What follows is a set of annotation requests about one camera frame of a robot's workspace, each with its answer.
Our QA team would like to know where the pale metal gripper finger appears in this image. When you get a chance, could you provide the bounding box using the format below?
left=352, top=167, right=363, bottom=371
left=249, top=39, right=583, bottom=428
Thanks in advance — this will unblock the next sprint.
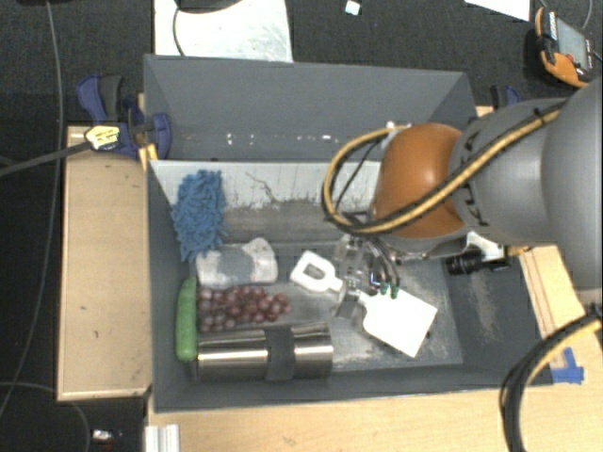
left=334, top=289, right=364, bottom=322
left=333, top=234, right=365, bottom=285

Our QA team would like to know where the purple toy grape bunch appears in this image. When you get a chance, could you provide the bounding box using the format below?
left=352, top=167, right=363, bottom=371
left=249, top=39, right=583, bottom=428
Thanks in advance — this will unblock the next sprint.
left=196, top=285, right=293, bottom=333

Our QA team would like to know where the clear plastic bottle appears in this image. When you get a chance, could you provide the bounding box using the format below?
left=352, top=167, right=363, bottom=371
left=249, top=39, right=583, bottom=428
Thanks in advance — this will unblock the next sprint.
left=194, top=237, right=279, bottom=288

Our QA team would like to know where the steel flask with black band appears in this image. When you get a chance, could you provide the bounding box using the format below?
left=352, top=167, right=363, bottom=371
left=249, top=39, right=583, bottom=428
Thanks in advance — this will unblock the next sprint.
left=194, top=325, right=336, bottom=384

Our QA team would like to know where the grey metal bin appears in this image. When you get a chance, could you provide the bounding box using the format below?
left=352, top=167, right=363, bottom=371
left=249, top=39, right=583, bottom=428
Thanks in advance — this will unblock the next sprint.
left=142, top=54, right=553, bottom=413

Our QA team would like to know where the blue microfibre duster cloth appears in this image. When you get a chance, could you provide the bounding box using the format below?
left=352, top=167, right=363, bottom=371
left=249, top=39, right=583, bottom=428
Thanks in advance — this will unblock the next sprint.
left=170, top=169, right=230, bottom=264

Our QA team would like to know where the green toy cucumber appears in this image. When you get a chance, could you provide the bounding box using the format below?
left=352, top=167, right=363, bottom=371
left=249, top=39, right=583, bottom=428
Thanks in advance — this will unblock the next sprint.
left=174, top=276, right=200, bottom=363

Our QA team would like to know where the pale wood flat board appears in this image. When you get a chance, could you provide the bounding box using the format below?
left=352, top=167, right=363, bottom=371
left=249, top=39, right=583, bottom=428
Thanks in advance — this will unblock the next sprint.
left=56, top=124, right=155, bottom=402

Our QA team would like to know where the black cylinder on white bracket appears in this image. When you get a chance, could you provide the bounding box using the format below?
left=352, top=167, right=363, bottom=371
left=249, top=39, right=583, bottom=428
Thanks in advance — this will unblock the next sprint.
left=445, top=231, right=513, bottom=277

